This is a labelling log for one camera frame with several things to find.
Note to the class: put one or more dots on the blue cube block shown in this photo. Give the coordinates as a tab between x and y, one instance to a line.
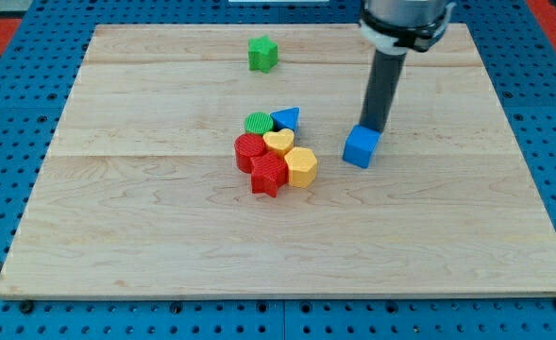
360	146

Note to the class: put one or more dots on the red cylinder block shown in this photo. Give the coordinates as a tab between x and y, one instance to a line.
248	146

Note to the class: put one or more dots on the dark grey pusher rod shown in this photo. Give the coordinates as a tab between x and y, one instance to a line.
381	88

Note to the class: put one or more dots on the yellow hexagon block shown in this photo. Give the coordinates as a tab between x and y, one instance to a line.
302	166

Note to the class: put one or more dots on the green cylinder block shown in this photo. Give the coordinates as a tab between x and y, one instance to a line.
258	123

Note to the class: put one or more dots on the blue triangle block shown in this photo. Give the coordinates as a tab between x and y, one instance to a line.
287	118

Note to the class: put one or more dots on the green star block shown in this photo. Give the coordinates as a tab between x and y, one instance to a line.
262	54

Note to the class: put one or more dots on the red star block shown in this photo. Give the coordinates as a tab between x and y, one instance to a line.
269	172

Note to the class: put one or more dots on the wooden board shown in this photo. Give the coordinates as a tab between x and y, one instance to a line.
139	195

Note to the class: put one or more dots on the yellow heart block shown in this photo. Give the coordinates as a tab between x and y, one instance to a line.
279	142

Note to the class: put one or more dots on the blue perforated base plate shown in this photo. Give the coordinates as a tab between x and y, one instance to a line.
38	69

